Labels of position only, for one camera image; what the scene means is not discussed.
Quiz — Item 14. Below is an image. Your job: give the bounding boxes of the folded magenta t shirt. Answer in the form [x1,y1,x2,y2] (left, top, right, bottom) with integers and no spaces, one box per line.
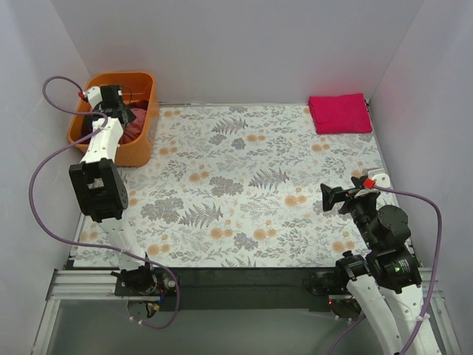
[308,93,372,135]

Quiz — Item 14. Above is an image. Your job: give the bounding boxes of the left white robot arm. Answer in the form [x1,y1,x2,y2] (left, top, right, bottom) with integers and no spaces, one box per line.
[69,85,158,296]

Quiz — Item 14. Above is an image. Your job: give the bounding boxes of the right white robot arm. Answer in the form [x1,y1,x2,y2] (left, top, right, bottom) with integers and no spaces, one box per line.
[320,169,441,354]

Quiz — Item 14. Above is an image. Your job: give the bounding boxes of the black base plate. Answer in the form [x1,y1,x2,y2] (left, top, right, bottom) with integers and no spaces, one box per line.
[112,267,361,317]

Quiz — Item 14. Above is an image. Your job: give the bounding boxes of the dark red clothes in basket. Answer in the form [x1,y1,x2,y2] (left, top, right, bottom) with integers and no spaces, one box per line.
[81,98,151,145]

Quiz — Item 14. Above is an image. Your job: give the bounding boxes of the floral patterned table mat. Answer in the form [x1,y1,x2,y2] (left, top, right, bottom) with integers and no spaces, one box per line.
[72,103,421,268]

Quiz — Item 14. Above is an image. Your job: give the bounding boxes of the aluminium frame rail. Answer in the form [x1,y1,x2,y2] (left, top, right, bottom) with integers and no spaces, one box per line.
[47,268,444,300]

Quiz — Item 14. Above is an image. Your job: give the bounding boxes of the orange plastic laundry basket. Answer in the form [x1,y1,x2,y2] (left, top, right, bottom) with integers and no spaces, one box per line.
[77,71,159,167]

